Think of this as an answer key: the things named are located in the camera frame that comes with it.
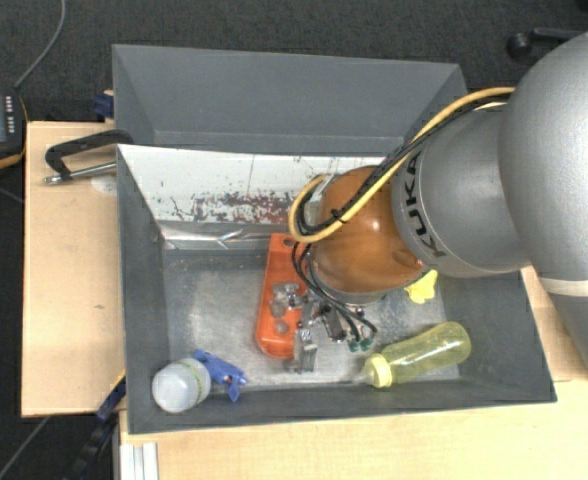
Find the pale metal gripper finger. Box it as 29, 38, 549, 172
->
287, 328, 309, 373
302, 330, 320, 374

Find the orange flat plastic case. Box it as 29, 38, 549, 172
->
254, 232, 316, 361

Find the yellow clear baby bottle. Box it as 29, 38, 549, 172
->
362, 320, 473, 390

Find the small yellow toy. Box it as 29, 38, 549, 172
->
403, 268, 440, 305

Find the grey metal bin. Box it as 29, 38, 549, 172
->
111, 43, 559, 435

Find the white spray bottle blue trigger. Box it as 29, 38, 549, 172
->
151, 348, 250, 415

